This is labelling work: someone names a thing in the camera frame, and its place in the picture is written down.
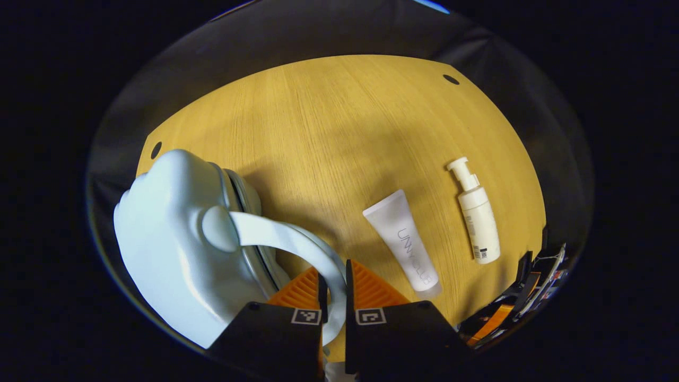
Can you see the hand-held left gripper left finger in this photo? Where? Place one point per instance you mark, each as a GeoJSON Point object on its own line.
{"type": "Point", "coordinates": [322, 292]}

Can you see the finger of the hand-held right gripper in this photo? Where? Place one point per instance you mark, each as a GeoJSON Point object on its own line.
{"type": "Point", "coordinates": [490, 323]}
{"type": "Point", "coordinates": [526, 276]}

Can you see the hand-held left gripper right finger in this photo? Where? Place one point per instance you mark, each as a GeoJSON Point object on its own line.
{"type": "Point", "coordinates": [349, 292]}

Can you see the white pump bottle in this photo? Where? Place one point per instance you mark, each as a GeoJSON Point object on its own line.
{"type": "Point", "coordinates": [477, 223]}

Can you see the white squeeze tube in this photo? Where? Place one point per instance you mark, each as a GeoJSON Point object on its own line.
{"type": "Point", "coordinates": [403, 239]}

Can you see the light blue suitcase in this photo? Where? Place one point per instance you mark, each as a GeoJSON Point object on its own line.
{"type": "Point", "coordinates": [170, 239]}

